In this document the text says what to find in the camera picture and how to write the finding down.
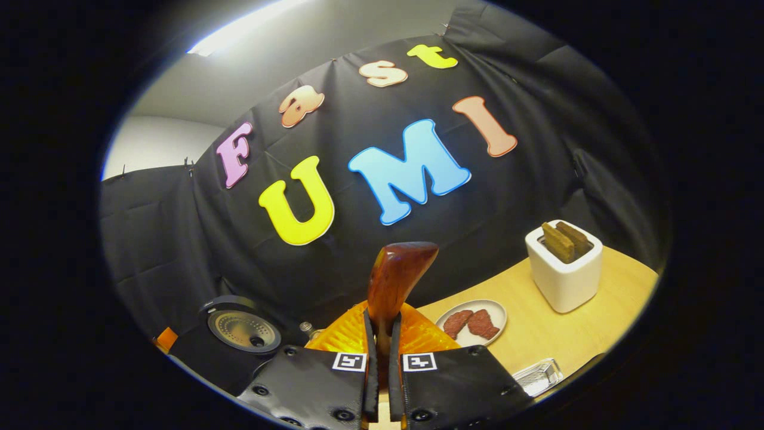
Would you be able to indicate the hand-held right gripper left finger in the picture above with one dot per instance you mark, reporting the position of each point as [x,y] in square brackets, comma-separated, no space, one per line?
[370,388]

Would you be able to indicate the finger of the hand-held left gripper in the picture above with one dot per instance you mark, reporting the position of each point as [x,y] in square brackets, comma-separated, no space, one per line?
[167,338]

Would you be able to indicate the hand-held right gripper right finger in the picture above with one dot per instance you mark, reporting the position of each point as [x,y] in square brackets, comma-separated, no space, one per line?
[395,388]

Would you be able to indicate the black and silver rice cooker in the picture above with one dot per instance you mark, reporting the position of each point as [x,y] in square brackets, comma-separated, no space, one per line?
[245,328]

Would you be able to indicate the brown wooden spoon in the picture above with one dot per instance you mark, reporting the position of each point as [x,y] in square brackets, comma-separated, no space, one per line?
[394,280]

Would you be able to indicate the small glass bottle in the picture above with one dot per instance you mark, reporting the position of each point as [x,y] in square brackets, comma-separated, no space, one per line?
[307,328]

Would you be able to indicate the red meat slice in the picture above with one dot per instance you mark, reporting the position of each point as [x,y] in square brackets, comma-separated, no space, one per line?
[456,323]
[482,323]

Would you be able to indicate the white round plate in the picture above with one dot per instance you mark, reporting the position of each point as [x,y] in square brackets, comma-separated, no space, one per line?
[499,313]

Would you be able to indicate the white toaster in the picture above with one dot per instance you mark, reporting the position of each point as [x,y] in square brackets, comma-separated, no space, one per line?
[567,286]

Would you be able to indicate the brown toast slice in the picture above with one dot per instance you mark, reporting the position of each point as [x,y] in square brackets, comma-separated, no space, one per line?
[558,243]
[578,236]

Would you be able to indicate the black backdrop cloth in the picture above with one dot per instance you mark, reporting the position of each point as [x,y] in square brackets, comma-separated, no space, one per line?
[507,197]

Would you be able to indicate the large ceiling light panel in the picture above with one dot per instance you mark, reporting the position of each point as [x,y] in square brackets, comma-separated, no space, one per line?
[245,27]

